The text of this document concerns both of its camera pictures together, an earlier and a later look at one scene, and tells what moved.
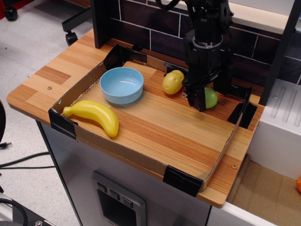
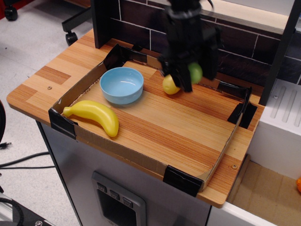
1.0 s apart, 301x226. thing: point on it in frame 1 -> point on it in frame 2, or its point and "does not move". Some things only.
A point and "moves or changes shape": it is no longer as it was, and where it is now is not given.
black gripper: [203, 59] -> [188, 39]
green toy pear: [211, 97] moves or changes shape
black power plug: [3, 146] does not move
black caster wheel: [71, 37] does not move
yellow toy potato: [172, 82] does not move
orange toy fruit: [298, 183] does not move
